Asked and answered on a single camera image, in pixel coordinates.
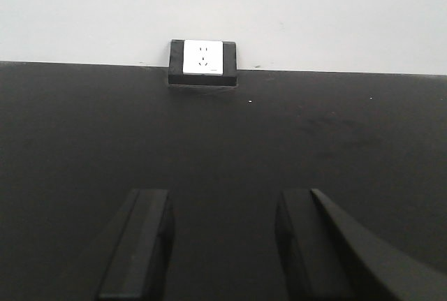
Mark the white wall power socket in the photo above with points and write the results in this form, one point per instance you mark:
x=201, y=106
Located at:
x=203, y=57

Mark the black socket mounting box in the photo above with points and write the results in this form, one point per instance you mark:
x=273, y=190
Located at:
x=176, y=76

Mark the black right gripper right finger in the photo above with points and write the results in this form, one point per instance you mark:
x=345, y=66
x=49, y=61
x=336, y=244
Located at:
x=326, y=254

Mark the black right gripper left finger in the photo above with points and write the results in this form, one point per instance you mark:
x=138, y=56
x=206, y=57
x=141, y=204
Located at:
x=139, y=264

